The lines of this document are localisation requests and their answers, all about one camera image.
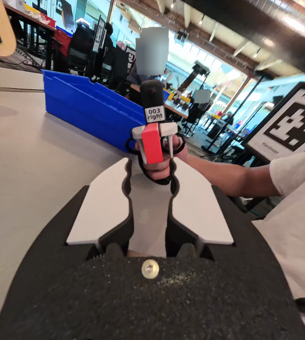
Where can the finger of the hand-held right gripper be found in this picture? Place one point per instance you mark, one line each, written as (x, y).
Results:
(138, 135)
(169, 130)

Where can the person's right hand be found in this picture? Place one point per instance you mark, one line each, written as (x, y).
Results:
(157, 171)

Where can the silver air duct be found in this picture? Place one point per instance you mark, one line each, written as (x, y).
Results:
(296, 24)

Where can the red bar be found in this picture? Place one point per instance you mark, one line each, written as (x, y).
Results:
(152, 143)

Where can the person's light clothing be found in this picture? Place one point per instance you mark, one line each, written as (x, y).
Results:
(296, 225)

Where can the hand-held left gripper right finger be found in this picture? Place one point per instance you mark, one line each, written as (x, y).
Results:
(200, 209)

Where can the person's right forearm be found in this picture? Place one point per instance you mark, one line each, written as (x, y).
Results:
(229, 175)

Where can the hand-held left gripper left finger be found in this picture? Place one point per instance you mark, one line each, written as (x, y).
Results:
(102, 209)

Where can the wooden background table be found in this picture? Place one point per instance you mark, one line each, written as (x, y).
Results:
(179, 111)

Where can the framed marker sign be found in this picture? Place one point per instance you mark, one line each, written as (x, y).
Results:
(296, 124)

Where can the blue plastic bin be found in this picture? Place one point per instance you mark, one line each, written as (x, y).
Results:
(88, 111)

